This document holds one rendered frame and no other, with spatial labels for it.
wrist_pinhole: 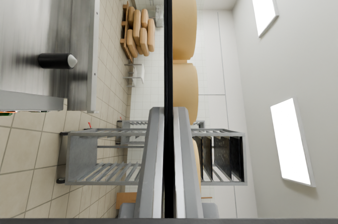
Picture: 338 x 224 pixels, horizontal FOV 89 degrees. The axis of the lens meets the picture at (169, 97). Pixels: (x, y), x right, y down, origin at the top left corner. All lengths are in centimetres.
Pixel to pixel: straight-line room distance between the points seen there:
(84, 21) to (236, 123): 436
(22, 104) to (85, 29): 24
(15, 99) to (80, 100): 15
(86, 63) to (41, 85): 12
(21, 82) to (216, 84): 454
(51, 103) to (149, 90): 417
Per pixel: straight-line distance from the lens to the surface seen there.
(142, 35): 414
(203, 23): 565
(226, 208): 465
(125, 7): 464
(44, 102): 43
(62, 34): 50
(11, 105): 38
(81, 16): 54
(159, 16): 524
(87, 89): 47
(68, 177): 202
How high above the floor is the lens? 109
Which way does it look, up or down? level
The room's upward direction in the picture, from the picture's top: 90 degrees clockwise
